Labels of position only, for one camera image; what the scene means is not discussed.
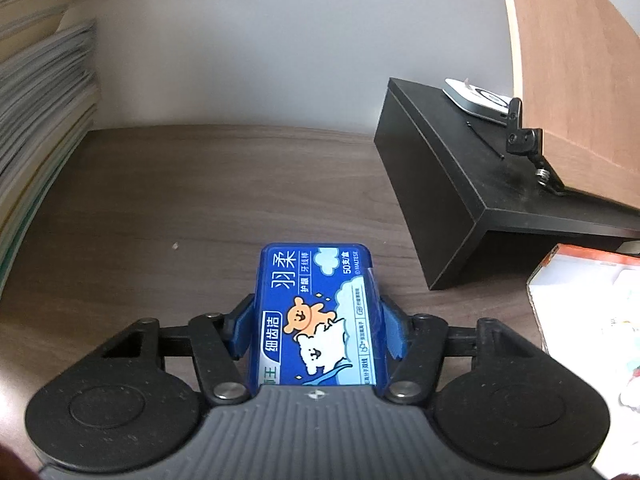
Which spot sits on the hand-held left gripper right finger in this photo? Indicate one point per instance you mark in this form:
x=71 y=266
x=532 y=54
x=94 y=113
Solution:
x=395 y=332

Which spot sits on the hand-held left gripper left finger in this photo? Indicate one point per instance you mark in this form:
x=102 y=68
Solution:
x=242 y=332

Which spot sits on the blue floss box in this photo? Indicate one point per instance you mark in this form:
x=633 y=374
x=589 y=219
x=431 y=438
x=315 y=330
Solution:
x=320 y=310

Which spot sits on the orange and white cardboard box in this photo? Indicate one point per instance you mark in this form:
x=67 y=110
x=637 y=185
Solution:
x=575 y=310

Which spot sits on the black monitor riser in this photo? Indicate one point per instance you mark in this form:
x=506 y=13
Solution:
x=440 y=185

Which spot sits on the thin black pin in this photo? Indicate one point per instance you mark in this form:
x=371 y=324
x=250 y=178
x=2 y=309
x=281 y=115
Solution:
x=484 y=140

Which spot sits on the black board clip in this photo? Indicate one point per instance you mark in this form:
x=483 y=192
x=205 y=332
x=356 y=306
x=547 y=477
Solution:
x=522 y=137

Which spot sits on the white flat gadget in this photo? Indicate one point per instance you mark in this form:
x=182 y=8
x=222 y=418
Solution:
x=475 y=97

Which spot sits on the stack of books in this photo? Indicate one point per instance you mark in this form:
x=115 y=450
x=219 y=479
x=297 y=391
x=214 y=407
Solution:
x=40 y=85

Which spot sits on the wooden drawing board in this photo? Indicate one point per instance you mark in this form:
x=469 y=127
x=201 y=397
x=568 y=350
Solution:
x=575 y=60

